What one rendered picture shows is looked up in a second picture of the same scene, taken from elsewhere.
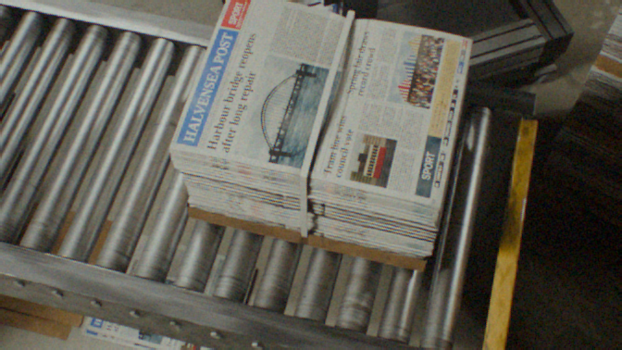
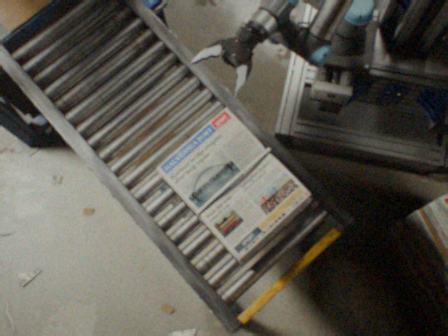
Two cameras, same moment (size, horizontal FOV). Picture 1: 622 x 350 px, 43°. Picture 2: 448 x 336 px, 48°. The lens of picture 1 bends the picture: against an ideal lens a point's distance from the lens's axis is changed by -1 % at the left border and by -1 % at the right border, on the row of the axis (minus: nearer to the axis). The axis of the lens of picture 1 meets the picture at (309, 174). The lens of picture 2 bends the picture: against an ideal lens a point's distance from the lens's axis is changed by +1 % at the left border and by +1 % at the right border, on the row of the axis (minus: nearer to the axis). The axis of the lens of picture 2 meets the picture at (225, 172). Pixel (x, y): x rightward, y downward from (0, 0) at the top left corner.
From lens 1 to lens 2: 0.68 m
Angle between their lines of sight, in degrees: 20
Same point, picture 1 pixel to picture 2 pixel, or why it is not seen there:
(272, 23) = (232, 134)
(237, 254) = (175, 210)
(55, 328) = not seen: hidden behind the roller
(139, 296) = (128, 204)
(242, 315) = (161, 237)
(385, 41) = (273, 171)
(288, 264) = (192, 227)
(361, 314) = (206, 267)
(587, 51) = not seen: outside the picture
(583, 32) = not seen: outside the picture
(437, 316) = (234, 287)
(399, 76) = (266, 192)
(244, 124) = (190, 175)
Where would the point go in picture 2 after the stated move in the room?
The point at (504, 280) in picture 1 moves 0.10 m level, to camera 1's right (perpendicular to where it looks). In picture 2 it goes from (270, 292) to (297, 311)
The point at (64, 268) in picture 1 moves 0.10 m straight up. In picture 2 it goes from (108, 174) to (100, 166)
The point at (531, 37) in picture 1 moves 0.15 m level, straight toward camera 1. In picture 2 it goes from (433, 158) to (406, 176)
